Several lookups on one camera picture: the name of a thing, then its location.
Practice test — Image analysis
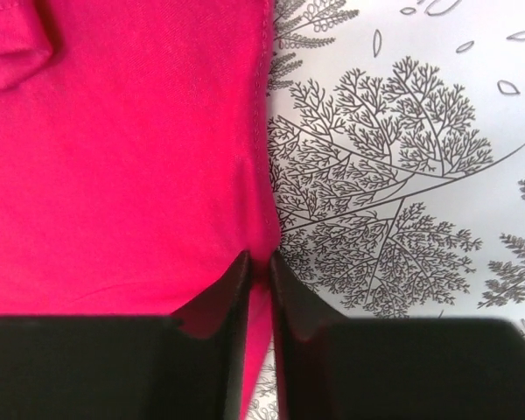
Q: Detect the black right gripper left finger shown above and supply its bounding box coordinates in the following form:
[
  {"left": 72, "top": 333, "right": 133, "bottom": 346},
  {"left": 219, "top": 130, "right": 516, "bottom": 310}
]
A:
[{"left": 0, "top": 253, "right": 250, "bottom": 419}]

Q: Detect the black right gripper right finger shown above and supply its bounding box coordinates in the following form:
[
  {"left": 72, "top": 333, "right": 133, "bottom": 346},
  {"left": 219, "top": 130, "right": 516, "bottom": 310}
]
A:
[{"left": 269, "top": 253, "right": 525, "bottom": 420}]

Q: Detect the magenta t shirt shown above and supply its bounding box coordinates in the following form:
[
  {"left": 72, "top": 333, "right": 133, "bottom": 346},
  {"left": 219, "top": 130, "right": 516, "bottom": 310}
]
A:
[{"left": 0, "top": 1, "right": 280, "bottom": 406}]

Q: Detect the floral patterned table mat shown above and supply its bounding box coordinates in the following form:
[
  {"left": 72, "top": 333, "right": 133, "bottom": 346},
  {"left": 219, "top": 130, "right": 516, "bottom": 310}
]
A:
[{"left": 247, "top": 1, "right": 525, "bottom": 419}]

